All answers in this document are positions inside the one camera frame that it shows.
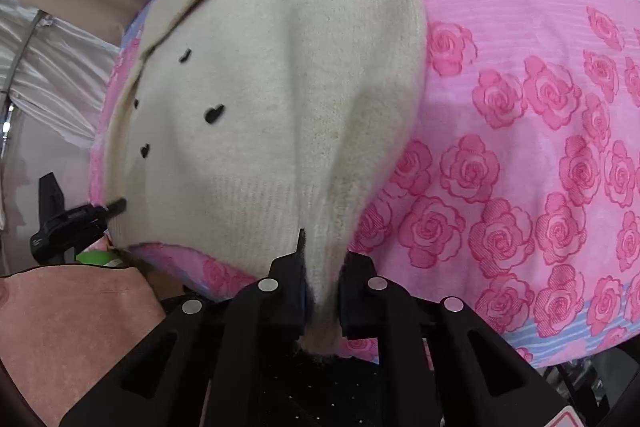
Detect pink rose print bedsheet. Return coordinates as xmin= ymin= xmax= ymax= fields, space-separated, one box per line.
xmin=87 ymin=0 xmax=640 ymax=370

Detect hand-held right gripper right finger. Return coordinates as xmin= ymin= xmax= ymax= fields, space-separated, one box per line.
xmin=337 ymin=252 xmax=571 ymax=427

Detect grey metal curtain rail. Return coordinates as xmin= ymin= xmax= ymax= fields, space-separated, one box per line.
xmin=4 ymin=13 xmax=52 ymax=100

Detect pink cloth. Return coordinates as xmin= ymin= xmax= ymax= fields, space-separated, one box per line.
xmin=0 ymin=266 xmax=168 ymax=427

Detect white satin curtain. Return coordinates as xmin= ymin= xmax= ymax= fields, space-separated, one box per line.
xmin=0 ymin=0 xmax=123 ymax=148

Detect black dotted cloth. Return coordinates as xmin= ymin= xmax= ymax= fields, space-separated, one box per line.
xmin=260 ymin=339 xmax=383 ymax=427

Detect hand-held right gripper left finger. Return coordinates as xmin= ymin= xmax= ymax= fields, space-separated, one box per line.
xmin=59 ymin=228 xmax=308 ymax=427

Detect green plastic object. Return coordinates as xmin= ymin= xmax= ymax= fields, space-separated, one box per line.
xmin=75 ymin=248 xmax=126 ymax=269

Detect cream knit sweater black hearts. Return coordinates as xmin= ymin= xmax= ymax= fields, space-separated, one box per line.
xmin=102 ymin=0 xmax=428 ymax=358

